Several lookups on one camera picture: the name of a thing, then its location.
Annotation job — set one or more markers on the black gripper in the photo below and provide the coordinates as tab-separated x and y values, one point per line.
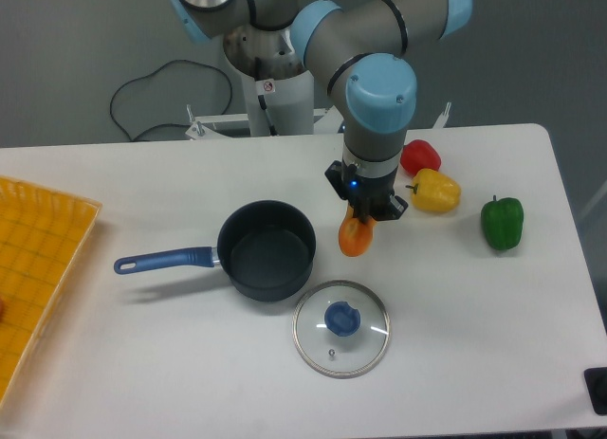
368	197

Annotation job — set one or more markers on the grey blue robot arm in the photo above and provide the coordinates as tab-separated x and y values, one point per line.
356	56

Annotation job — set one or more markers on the yellow bell pepper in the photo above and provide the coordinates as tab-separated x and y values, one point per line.
433	191

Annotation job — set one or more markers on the red bell pepper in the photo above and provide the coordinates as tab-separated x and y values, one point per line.
417	155

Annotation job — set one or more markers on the green bell pepper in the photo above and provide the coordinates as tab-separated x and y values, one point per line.
502	222

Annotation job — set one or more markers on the glass lid blue knob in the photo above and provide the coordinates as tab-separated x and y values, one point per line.
341	329

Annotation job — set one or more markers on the black device table corner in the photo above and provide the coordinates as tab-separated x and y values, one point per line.
596	384

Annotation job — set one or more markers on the yellow plastic basket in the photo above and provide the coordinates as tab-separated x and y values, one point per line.
42	233

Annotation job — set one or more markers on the white metal base frame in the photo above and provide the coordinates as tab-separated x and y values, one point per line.
326	121

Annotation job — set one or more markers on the dark pot blue handle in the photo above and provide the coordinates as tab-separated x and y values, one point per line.
267	249

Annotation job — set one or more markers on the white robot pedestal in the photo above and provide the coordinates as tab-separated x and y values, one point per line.
278	90

